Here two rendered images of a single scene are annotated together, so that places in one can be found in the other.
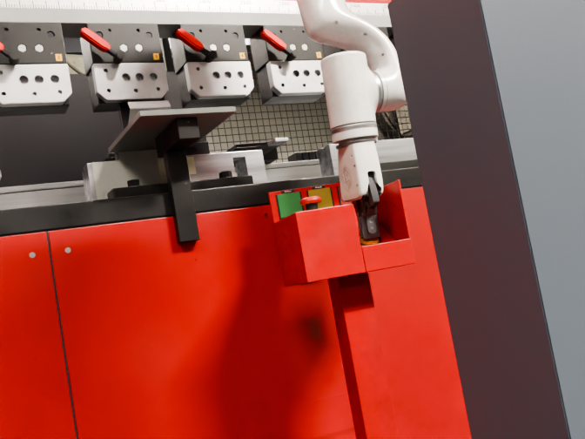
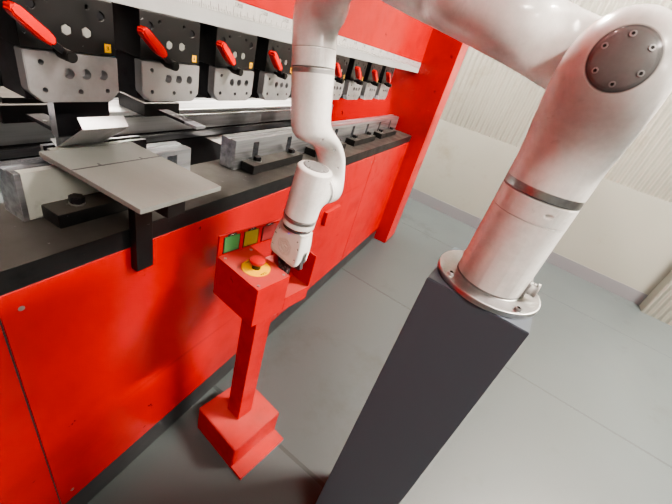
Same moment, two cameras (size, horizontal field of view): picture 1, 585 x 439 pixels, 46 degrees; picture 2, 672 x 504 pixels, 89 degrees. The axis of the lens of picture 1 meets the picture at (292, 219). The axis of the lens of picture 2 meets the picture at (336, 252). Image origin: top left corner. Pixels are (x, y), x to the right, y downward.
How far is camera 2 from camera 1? 0.94 m
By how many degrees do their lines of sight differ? 55
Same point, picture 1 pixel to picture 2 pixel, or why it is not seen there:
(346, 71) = (319, 190)
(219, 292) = (158, 290)
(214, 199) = (165, 226)
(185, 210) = (145, 246)
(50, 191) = not seen: outside the picture
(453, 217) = (397, 396)
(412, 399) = not seen: hidden behind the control
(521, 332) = (408, 457)
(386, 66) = (337, 178)
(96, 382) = (53, 389)
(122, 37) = (64, 13)
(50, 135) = not seen: outside the picture
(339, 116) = (300, 216)
